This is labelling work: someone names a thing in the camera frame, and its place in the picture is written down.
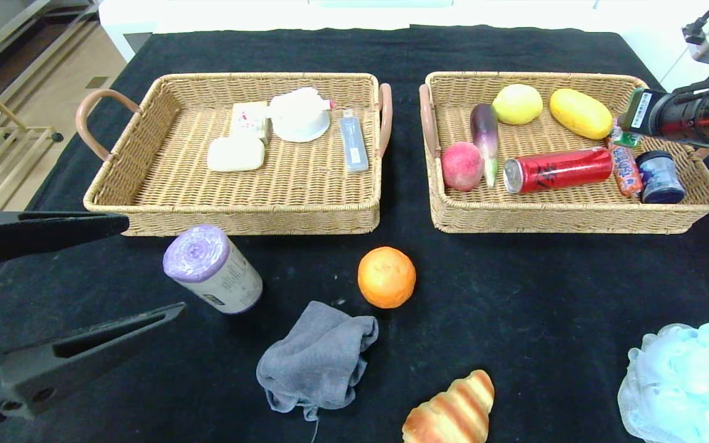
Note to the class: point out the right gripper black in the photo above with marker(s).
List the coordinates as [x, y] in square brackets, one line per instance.
[637, 111]

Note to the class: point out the green gum box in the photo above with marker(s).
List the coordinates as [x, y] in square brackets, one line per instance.
[626, 139]

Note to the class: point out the red soda can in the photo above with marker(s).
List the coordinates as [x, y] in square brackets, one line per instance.
[557, 170]

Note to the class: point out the orange fruit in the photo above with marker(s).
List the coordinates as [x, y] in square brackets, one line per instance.
[386, 277]

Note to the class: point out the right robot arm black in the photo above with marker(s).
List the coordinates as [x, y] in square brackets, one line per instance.
[705, 114]

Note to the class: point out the wicker basket holding food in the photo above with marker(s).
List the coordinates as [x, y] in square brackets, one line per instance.
[551, 209]

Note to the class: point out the wicker basket holding toiletries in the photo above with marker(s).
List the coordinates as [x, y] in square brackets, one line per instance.
[305, 184]

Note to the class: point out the yellow oblong mango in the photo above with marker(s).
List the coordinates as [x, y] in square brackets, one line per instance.
[581, 114]

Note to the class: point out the orange sausage snack tube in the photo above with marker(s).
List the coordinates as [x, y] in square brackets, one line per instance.
[628, 175]

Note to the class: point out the dark blue jar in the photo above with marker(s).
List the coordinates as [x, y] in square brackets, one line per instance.
[660, 179]

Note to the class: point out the yellow lemon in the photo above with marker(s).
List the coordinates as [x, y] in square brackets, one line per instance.
[517, 104]

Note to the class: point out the purple eggplant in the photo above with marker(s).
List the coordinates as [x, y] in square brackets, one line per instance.
[484, 131]

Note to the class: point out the purple trash bag roll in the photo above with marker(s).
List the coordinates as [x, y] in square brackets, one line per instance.
[215, 271]

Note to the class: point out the pink peach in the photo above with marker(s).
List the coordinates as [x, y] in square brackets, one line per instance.
[461, 167]

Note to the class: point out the black table cloth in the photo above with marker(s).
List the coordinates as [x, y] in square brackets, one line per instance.
[514, 295]

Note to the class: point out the white soap bar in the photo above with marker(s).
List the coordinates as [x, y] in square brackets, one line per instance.
[235, 154]

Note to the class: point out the small pale printed box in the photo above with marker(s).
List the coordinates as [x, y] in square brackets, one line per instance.
[248, 120]

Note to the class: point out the grey cloth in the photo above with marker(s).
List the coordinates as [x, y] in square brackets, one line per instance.
[317, 357]

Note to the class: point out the grey rectangular stick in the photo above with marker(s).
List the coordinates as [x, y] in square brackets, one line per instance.
[354, 144]

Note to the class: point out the light blue bath sponge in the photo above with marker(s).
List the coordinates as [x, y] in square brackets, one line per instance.
[687, 387]

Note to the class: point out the white round bowl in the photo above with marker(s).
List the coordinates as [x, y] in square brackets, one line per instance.
[300, 119]

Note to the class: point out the croissant bread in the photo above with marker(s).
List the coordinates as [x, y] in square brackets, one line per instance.
[453, 412]

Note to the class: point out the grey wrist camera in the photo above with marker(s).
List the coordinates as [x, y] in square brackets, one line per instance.
[705, 48]

